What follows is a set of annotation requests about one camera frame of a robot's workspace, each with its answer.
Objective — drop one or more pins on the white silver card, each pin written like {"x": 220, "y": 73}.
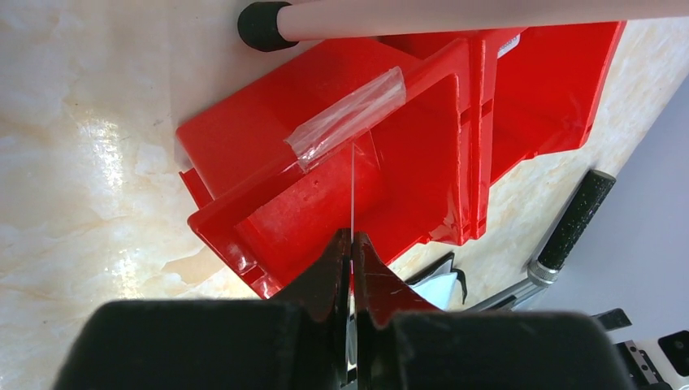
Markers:
{"x": 508, "y": 46}

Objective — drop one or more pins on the pink music stand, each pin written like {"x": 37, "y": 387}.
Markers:
{"x": 272, "y": 26}

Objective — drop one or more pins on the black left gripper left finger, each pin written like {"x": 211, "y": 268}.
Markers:
{"x": 293, "y": 340}

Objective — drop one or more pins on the red plastic bin right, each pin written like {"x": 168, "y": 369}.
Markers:
{"x": 540, "y": 98}

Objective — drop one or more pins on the red plastic bin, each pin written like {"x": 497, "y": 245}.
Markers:
{"x": 540, "y": 98}
{"x": 271, "y": 164}

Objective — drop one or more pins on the red plastic bin left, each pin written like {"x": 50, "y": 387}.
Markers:
{"x": 271, "y": 164}

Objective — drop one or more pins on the black leather card holder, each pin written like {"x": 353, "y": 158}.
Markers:
{"x": 436, "y": 282}

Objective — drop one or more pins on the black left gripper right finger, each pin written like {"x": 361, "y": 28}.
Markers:
{"x": 404, "y": 342}

